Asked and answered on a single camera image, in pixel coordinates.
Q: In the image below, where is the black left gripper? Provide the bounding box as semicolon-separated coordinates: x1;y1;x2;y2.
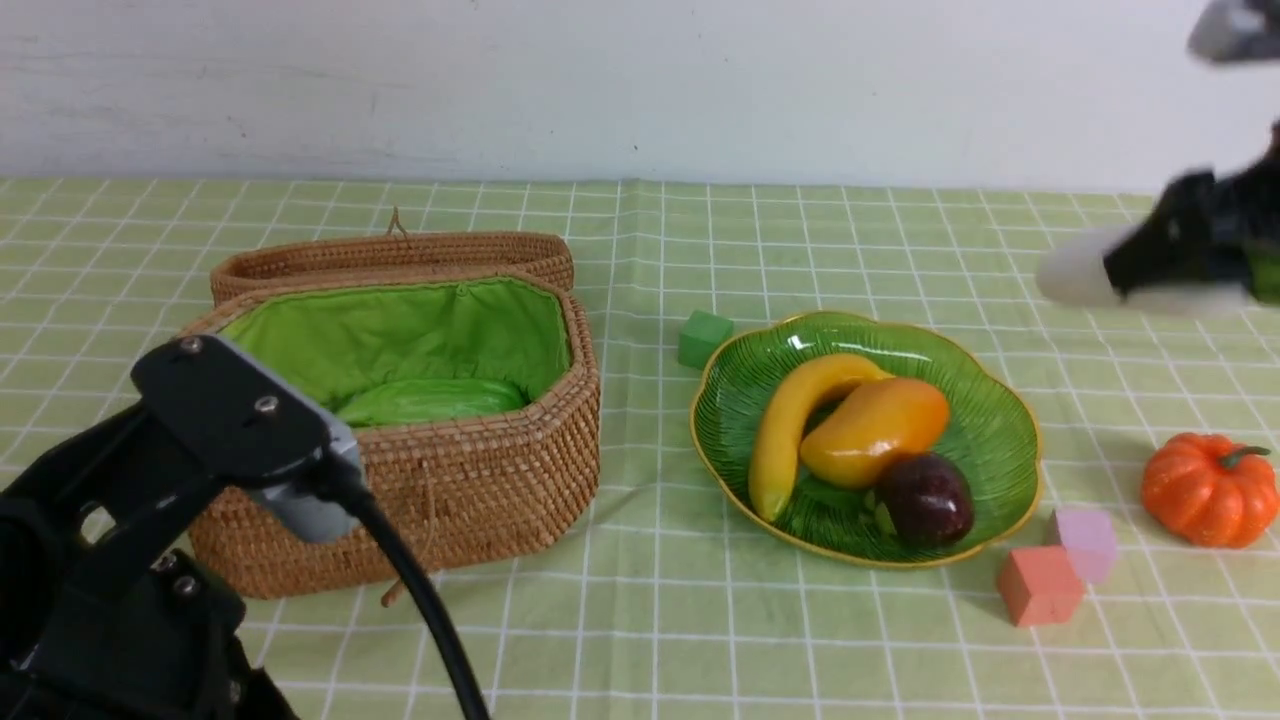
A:
3;404;251;701

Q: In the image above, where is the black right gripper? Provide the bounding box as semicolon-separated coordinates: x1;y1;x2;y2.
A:
1102;126;1279;301

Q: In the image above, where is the white toy radish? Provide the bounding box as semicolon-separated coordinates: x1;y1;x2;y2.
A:
1036;224;1263;319

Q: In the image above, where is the orange yellow toy mango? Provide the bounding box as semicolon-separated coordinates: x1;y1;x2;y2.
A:
800;377;951;489

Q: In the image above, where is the dark purple toy mangosteen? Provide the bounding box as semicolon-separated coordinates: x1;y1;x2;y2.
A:
868;454;977;550

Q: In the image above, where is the green toy cucumber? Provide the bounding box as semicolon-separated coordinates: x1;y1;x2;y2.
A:
334;378;529;428

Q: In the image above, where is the yellow toy banana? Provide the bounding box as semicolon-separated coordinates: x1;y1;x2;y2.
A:
748;354;892;525

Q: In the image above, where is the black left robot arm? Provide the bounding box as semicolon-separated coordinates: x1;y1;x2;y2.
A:
1;404;294;719

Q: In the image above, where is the orange toy pumpkin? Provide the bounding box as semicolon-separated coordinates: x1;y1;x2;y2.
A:
1140;433;1279;550

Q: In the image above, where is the green glass leaf plate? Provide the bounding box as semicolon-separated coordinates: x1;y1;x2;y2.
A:
689;311;1044;570

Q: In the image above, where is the pink foam cube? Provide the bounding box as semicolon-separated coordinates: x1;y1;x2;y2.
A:
1044;507;1117;584

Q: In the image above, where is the salmon foam cube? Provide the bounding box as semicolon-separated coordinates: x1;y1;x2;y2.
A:
997;544;1085;626

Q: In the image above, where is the woven wicker basket green lining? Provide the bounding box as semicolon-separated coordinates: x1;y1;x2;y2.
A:
180;270;603;601

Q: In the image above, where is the woven wicker basket lid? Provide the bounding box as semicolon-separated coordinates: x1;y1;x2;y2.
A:
210;210;575;304

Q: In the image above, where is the green foam cube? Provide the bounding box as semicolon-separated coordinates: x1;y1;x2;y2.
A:
677;310;735;370

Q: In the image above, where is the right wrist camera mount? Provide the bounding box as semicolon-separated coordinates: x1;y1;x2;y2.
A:
1187;0;1279;65

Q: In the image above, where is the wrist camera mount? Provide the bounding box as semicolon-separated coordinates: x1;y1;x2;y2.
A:
1187;0;1279;65
131;334;367;544

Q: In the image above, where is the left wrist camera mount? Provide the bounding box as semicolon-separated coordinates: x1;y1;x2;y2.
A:
131;334;367;544

